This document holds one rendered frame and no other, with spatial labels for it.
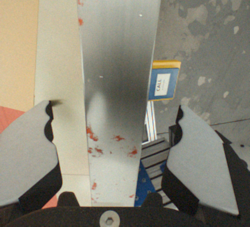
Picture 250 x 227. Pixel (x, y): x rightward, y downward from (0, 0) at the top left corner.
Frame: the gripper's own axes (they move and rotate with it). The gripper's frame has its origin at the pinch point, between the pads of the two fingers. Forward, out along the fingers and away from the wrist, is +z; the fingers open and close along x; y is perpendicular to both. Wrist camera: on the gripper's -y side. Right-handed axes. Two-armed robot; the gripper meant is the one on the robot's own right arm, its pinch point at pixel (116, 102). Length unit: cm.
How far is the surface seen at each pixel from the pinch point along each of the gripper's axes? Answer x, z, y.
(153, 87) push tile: 10.6, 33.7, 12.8
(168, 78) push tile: 15.0, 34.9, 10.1
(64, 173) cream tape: -5.3, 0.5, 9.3
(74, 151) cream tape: -4.0, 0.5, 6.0
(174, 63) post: 16.8, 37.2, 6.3
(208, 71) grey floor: 96, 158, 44
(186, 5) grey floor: 55, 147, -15
